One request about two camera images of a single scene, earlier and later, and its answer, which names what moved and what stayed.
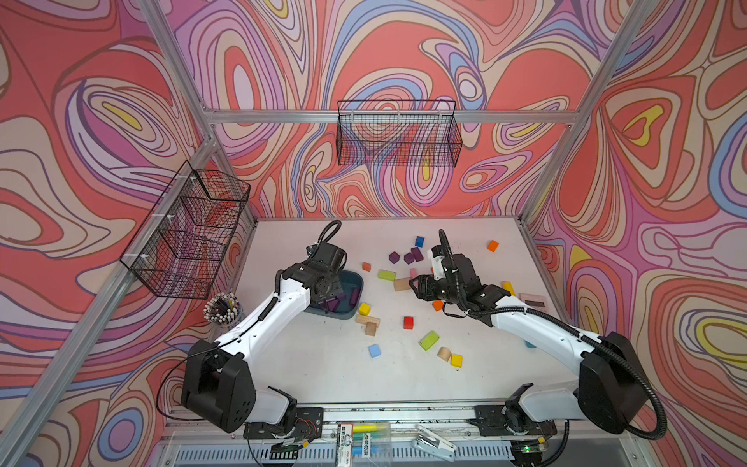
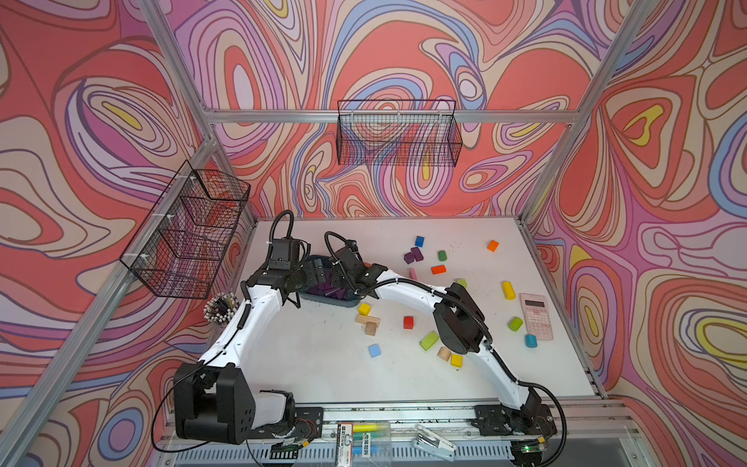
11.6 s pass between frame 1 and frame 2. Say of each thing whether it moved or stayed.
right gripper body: moved
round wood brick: stayed
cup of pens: stayed
